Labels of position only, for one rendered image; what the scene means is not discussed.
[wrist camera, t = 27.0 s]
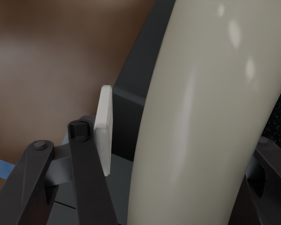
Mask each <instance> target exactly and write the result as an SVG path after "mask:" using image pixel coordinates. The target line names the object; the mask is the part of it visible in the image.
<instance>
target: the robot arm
mask: <svg viewBox="0 0 281 225"><path fill-rule="evenodd" d="M112 126H113V107H112V87H111V86H110V85H103V87H102V88H101V93H100V98H99V105H98V109H97V114H96V116H82V117H81V118H79V120H75V121H72V122H70V123H69V124H68V125H67V130H68V139H69V142H68V143H67V144H64V145H61V146H55V147H54V144H53V142H51V141H49V140H38V141H34V142H32V143H30V144H29V145H28V146H27V147H26V149H25V150H24V152H23V154H22V155H21V157H20V158H19V160H18V162H17V163H16V165H15V166H14V168H13V170H12V171H11V173H10V174H9V176H8V178H7V179H6V181H5V182H4V184H3V186H2V187H1V189H0V225H46V224H47V221H48V218H49V215H50V212H51V209H52V206H53V204H54V200H55V197H56V194H57V192H58V188H59V184H62V183H67V182H70V181H73V187H74V198H75V206H76V215H77V223H78V225H119V224H118V221H117V218H116V213H115V210H114V207H113V203H112V200H111V196H110V193H109V189H108V186H107V182H106V179H105V176H108V175H109V174H110V164H111V149H112ZM255 203H256V205H257V207H258V208H259V210H260V211H261V213H262V214H263V216H264V217H265V219H266V220H267V222H268V223H269V225H281V148H280V147H279V146H278V145H277V144H276V143H275V142H273V141H272V140H271V139H268V138H266V137H263V136H261V137H260V139H259V141H258V143H257V146H256V148H255V151H254V153H253V155H252V158H251V160H250V163H249V165H248V168H247V170H246V173H245V176H244V178H243V181H242V184H241V186H240V189H239V192H238V195H237V198H236V201H235V203H234V206H233V209H232V213H231V216H230V219H229V223H228V225H261V222H260V219H259V216H258V212H257V209H256V206H255Z"/></svg>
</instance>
